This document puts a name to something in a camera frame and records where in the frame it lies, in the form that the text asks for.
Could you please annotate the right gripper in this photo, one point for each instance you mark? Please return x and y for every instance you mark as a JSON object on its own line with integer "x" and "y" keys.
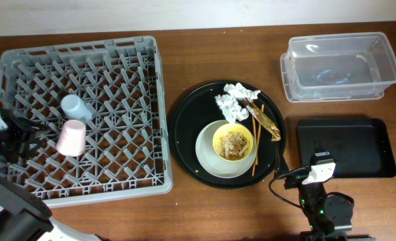
{"x": 302, "y": 181}

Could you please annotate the white plate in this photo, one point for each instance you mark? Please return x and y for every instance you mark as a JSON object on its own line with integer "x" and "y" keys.
{"x": 211, "y": 162}

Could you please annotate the pink plastic cup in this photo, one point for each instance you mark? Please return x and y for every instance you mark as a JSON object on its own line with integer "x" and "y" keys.
{"x": 71, "y": 140}

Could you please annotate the black rectangular tray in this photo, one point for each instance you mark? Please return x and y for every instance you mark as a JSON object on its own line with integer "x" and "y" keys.
{"x": 360, "y": 146}

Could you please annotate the yellow bowl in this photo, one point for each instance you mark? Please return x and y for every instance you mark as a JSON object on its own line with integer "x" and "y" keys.
{"x": 235, "y": 127}

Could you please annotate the food scraps in bowl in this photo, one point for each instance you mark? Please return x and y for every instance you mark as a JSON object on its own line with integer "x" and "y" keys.
{"x": 232, "y": 146}

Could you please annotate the gold coffee sachet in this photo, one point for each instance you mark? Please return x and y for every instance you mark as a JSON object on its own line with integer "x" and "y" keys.
{"x": 264, "y": 120}

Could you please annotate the wooden chopstick right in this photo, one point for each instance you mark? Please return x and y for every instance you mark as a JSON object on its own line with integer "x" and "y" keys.
{"x": 258, "y": 136}

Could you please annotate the grey dishwasher rack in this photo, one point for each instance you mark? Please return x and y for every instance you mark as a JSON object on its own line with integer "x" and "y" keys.
{"x": 121, "y": 83}

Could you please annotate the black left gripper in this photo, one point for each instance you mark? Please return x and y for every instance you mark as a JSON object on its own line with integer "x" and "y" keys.
{"x": 22, "y": 134}

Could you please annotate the light blue plastic cup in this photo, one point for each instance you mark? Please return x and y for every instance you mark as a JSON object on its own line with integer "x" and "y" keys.
{"x": 75, "y": 109}

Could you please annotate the wooden chopstick left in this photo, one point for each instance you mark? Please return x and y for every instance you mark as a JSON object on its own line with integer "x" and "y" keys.
{"x": 254, "y": 146}

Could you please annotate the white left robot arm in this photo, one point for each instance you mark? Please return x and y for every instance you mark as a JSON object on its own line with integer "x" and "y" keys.
{"x": 24, "y": 216}

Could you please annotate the white napkin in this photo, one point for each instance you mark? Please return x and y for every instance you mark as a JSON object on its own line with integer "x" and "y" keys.
{"x": 230, "y": 108}
{"x": 239, "y": 92}

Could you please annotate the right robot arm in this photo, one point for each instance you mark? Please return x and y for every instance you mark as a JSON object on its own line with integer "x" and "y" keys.
{"x": 329, "y": 213}

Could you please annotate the clear plastic bin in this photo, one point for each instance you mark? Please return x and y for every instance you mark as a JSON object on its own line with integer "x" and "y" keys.
{"x": 338, "y": 67}

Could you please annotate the round black tray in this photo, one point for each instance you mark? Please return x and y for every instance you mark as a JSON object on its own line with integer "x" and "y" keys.
{"x": 197, "y": 110}

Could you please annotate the wooden chopstick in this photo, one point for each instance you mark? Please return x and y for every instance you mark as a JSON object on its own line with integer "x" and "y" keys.
{"x": 258, "y": 136}
{"x": 254, "y": 146}

